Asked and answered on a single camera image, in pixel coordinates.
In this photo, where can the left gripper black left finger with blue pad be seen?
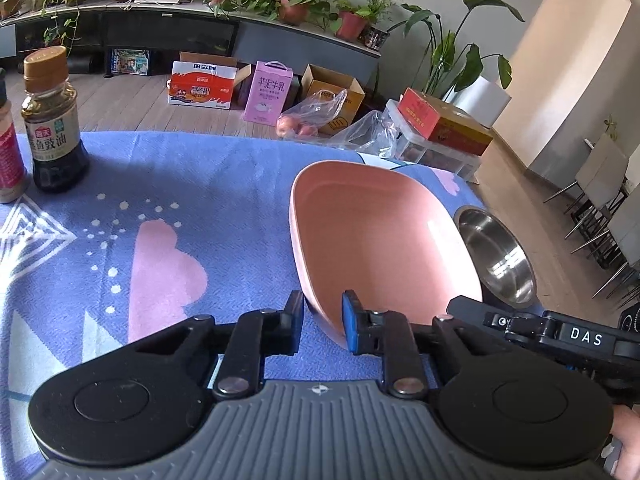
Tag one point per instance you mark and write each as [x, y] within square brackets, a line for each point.
[255, 337]

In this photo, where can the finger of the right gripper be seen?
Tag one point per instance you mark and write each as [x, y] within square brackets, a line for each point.
[477, 314]

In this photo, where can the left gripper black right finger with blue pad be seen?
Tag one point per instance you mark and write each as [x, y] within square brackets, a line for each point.
[389, 336]

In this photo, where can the stainless steel bowl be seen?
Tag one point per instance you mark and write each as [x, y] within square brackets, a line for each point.
[506, 275]

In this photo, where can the pink square plate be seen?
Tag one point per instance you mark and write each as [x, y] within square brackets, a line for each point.
[381, 234]

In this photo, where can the person's right hand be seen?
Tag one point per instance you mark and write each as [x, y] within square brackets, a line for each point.
[626, 432]

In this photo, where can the grey dining chair near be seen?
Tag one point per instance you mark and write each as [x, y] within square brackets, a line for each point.
[623, 230]

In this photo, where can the grey dining chair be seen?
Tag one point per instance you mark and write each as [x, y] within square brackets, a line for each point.
[623, 230]
[602, 175]

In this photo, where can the blue printed tablecloth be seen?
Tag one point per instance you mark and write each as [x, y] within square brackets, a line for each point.
[163, 226]

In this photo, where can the clear plastic storage bin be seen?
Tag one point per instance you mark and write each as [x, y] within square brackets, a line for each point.
[411, 147]

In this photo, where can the clear plastic bag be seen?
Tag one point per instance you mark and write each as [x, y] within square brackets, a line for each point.
[374, 134]

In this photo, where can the red cardboard box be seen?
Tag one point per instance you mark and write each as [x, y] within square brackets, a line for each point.
[443, 123]

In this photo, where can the plastic bag with fruit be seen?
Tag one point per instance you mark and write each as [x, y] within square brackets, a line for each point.
[308, 116]

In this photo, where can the tall leafy plant white pot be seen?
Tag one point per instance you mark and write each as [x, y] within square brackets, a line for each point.
[453, 69]

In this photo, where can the pink milk carton box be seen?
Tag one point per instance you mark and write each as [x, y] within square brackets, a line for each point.
[268, 91]

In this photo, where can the red white milk carton box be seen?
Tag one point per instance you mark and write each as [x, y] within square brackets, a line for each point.
[205, 80]

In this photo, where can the open brown cardboard box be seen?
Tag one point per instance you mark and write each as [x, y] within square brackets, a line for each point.
[329, 84]

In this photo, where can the spice shaker green cap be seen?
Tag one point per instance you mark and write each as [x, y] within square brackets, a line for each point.
[13, 175]

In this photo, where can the soy sauce bottle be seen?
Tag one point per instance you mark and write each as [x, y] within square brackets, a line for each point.
[50, 114]

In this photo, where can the dark TV console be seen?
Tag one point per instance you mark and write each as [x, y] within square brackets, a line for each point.
[191, 27]

